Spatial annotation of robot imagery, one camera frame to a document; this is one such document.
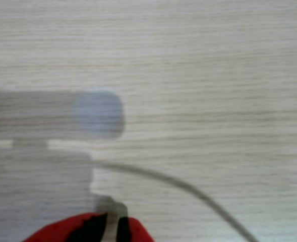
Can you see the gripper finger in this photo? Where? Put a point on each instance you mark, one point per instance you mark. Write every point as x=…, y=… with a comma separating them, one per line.
x=133, y=232
x=70, y=229

